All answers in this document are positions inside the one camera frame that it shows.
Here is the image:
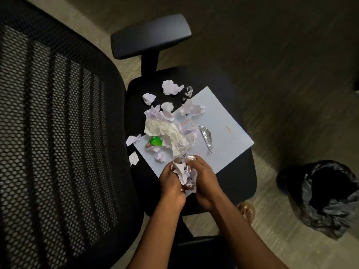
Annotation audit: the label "long silver foil wrapper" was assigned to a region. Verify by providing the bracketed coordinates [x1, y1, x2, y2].
[198, 125, 215, 154]

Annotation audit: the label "black mesh office chair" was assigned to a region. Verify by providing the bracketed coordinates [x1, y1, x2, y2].
[0, 0, 258, 269]

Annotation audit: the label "black lined trash bin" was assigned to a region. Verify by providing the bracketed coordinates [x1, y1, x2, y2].
[276, 160, 359, 240]

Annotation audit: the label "cream tissue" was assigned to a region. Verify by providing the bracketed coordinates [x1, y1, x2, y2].
[144, 117, 184, 158]

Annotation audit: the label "person's left forearm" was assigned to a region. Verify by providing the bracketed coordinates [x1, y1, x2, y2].
[128, 204, 187, 269]

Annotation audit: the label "person's right forearm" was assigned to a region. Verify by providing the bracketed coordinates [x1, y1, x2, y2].
[209, 198, 288, 269]

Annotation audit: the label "white papers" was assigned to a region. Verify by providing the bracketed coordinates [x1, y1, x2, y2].
[133, 86, 255, 198]

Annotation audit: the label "paper scrap wad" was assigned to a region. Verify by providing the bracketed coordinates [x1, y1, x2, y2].
[171, 153, 198, 194]

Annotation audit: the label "pile of white paper scraps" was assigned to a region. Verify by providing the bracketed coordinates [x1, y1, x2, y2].
[125, 80, 207, 167]

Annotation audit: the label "person's left hand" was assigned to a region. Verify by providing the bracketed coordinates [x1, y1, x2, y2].
[158, 161, 187, 210]

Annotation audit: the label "person's right hand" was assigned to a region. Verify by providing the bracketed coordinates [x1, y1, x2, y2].
[186, 155, 225, 212]

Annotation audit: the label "tan sandal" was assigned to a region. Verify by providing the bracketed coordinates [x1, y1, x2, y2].
[237, 201, 256, 222]

